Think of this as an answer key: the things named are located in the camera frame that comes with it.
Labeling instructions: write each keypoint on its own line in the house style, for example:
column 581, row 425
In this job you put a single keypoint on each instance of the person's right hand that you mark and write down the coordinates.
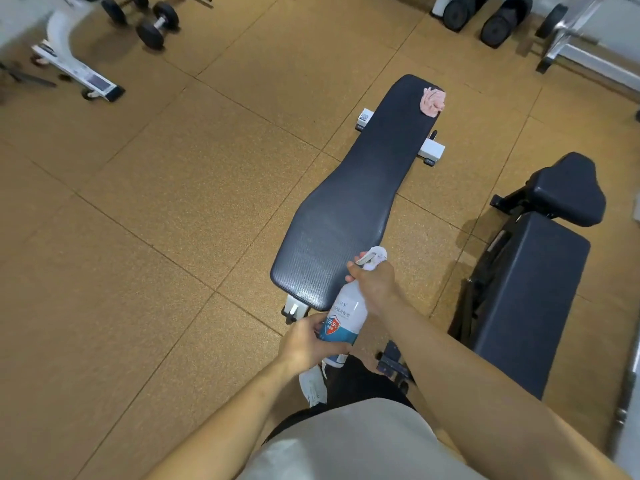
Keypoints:
column 376, row 284

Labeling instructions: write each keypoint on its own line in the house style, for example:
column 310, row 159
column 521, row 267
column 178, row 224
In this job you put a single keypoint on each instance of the black adjustable padded bench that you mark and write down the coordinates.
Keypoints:
column 535, row 274

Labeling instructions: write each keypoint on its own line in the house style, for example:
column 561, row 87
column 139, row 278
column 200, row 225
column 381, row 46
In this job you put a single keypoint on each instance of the person's left fingers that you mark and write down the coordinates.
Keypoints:
column 336, row 344

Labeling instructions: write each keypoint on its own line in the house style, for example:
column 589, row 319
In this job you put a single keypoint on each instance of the person's right thumb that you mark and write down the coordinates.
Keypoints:
column 351, row 279

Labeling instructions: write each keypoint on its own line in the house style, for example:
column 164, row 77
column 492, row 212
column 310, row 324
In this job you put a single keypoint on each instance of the silver metal rack frame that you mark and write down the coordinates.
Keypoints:
column 582, row 47

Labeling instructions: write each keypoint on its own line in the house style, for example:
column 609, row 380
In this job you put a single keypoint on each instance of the person's beige shirt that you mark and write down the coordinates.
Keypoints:
column 360, row 444

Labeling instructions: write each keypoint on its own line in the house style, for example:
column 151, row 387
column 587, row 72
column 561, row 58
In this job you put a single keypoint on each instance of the person's right forearm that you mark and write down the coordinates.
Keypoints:
column 480, row 394

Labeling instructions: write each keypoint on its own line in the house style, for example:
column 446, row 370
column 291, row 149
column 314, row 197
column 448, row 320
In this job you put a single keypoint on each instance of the black padded flat weight bench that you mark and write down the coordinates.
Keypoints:
column 357, row 194

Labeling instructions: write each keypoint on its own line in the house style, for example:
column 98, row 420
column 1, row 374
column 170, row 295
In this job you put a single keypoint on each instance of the white spray bottle blue label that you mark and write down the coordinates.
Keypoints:
column 345, row 314

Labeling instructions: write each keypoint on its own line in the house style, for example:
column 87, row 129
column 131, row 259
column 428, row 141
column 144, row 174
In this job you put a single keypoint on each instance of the pink crumpled cloth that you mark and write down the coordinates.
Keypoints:
column 433, row 101

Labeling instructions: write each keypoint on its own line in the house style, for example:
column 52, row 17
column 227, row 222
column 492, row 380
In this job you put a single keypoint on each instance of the person's left forearm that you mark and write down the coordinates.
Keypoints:
column 220, row 424

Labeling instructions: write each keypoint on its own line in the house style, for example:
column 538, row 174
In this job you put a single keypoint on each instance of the person's black shorts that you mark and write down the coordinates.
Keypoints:
column 350, row 389

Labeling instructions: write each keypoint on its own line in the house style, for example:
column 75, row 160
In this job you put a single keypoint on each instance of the black dumbbell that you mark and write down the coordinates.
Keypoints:
column 505, row 19
column 157, row 25
column 464, row 9
column 124, row 5

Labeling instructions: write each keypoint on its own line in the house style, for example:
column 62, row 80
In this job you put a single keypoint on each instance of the white exercise machine base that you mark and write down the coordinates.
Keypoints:
column 70, row 49

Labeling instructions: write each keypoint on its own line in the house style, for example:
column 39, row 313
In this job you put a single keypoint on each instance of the person's white shoe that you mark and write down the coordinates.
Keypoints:
column 313, row 385

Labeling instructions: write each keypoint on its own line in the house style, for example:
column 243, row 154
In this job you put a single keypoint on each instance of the person's left hand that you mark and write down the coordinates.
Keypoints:
column 300, row 343

